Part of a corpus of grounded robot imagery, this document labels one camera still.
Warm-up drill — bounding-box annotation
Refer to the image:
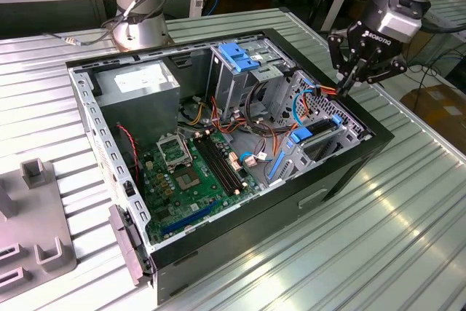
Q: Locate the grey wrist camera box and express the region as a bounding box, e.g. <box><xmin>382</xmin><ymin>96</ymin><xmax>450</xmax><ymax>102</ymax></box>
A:
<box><xmin>376</xmin><ymin>7</ymin><xmax>424</xmax><ymax>45</ymax></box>

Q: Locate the green motherboard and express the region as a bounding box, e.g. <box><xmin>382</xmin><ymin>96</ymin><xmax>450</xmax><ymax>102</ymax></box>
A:
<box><xmin>140</xmin><ymin>132</ymin><xmax>261</xmax><ymax>245</ymax></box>

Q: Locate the black cable loop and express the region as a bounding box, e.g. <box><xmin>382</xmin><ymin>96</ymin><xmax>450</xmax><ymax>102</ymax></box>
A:
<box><xmin>243</xmin><ymin>81</ymin><xmax>282</xmax><ymax>138</ymax></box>

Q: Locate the black RAM slot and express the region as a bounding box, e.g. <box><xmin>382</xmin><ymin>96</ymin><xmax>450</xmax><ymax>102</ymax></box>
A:
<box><xmin>197</xmin><ymin>140</ymin><xmax>236</xmax><ymax>197</ymax></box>
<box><xmin>202</xmin><ymin>138</ymin><xmax>240</xmax><ymax>195</ymax></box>
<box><xmin>210</xmin><ymin>134</ymin><xmax>248</xmax><ymax>190</ymax></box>
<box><xmin>206</xmin><ymin>136</ymin><xmax>245</xmax><ymax>193</ymax></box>

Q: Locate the CPU socket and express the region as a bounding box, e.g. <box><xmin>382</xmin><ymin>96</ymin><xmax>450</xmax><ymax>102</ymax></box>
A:
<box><xmin>176</xmin><ymin>169</ymin><xmax>205</xmax><ymax>192</ymax></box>

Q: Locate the metal socket cover frame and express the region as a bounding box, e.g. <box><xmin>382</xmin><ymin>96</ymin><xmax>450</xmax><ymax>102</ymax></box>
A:
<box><xmin>157</xmin><ymin>133</ymin><xmax>194</xmax><ymax>173</ymax></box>

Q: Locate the blue expansion slot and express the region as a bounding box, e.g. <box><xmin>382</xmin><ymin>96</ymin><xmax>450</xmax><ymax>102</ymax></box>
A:
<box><xmin>162</xmin><ymin>200</ymin><xmax>219</xmax><ymax>237</ymax></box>

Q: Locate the grey case end panel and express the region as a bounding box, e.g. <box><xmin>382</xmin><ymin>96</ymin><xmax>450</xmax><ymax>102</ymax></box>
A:
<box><xmin>108</xmin><ymin>204</ymin><xmax>156</xmax><ymax>287</ymax></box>

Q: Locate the grey parts rack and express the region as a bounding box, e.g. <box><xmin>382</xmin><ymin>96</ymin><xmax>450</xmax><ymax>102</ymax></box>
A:
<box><xmin>0</xmin><ymin>157</ymin><xmax>78</xmax><ymax>294</ymax></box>

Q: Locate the orange red power wire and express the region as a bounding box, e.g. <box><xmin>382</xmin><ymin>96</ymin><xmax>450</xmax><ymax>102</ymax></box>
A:
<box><xmin>309</xmin><ymin>84</ymin><xmax>345</xmax><ymax>101</ymax></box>

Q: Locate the black open PC case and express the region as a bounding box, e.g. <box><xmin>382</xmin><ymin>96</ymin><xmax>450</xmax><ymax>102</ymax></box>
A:
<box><xmin>65</xmin><ymin>28</ymin><xmax>396</xmax><ymax>307</ymax></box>

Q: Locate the pink board connector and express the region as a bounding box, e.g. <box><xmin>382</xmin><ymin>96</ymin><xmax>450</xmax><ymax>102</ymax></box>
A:
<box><xmin>229</xmin><ymin>153</ymin><xmax>245</xmax><ymax>176</ymax></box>

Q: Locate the cable with brass connector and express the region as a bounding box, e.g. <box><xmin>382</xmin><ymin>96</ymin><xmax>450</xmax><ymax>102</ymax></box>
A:
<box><xmin>42</xmin><ymin>15</ymin><xmax>121</xmax><ymax>47</ymax></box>

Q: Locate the grey power supply unit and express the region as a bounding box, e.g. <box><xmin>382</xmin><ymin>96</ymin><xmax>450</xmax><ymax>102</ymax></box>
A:
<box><xmin>92</xmin><ymin>60</ymin><xmax>182</xmax><ymax>151</ymax></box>

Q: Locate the orange red wire bundle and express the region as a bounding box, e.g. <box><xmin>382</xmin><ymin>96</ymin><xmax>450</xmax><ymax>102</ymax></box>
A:
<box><xmin>210</xmin><ymin>96</ymin><xmax>296</xmax><ymax>162</ymax></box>

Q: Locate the black case fan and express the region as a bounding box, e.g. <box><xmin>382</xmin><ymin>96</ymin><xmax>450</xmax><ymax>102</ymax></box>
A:
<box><xmin>112</xmin><ymin>122</ymin><xmax>146</xmax><ymax>201</ymax></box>

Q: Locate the large cardboard box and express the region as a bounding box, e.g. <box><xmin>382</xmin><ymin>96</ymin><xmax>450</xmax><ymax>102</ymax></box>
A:
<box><xmin>400</xmin><ymin>83</ymin><xmax>466</xmax><ymax>151</ymax></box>

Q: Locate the white connector blue wire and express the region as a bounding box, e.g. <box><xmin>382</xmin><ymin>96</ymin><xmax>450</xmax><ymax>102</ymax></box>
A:
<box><xmin>242</xmin><ymin>151</ymin><xmax>274</xmax><ymax>172</ymax></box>

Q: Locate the blue data wire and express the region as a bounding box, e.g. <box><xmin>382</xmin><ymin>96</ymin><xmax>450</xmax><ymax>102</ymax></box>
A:
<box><xmin>292</xmin><ymin>83</ymin><xmax>318</xmax><ymax>128</ymax></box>

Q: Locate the blue plastic drive latch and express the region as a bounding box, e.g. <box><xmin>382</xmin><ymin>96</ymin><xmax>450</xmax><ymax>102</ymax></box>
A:
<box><xmin>219</xmin><ymin>43</ymin><xmax>261</xmax><ymax>74</ymax></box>

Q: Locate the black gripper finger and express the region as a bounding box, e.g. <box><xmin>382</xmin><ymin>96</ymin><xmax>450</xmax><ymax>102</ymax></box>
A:
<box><xmin>326</xmin><ymin>33</ymin><xmax>357</xmax><ymax>97</ymax></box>
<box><xmin>344</xmin><ymin>55</ymin><xmax>408</xmax><ymax>96</ymax></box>

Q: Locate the grey metal drive cage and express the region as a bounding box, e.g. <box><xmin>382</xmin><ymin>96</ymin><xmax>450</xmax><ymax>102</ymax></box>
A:
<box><xmin>210</xmin><ymin>36</ymin><xmax>299</xmax><ymax>122</ymax></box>

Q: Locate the yellow orange wire bundle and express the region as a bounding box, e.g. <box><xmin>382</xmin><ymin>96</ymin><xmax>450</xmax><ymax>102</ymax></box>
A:
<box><xmin>187</xmin><ymin>103</ymin><xmax>207</xmax><ymax>127</ymax></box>

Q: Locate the hard disk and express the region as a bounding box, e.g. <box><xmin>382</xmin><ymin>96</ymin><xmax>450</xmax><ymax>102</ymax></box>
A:
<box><xmin>267</xmin><ymin>114</ymin><xmax>344</xmax><ymax>181</ymax></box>

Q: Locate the metal slat side table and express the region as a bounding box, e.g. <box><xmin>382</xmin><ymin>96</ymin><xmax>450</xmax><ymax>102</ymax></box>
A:
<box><xmin>407</xmin><ymin>0</ymin><xmax>466</xmax><ymax>68</ymax></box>

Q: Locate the black hanging cable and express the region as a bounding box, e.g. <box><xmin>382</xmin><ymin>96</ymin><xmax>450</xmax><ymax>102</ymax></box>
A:
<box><xmin>100</xmin><ymin>0</ymin><xmax>176</xmax><ymax>47</ymax></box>

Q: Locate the grey metal disk bay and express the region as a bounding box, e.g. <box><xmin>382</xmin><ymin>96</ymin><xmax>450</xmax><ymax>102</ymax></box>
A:
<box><xmin>264</xmin><ymin>114</ymin><xmax>374</xmax><ymax>186</ymax></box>

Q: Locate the red black twisted wire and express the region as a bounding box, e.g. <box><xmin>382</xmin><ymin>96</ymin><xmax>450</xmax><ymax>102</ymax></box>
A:
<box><xmin>116</xmin><ymin>124</ymin><xmax>141</xmax><ymax>185</ymax></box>

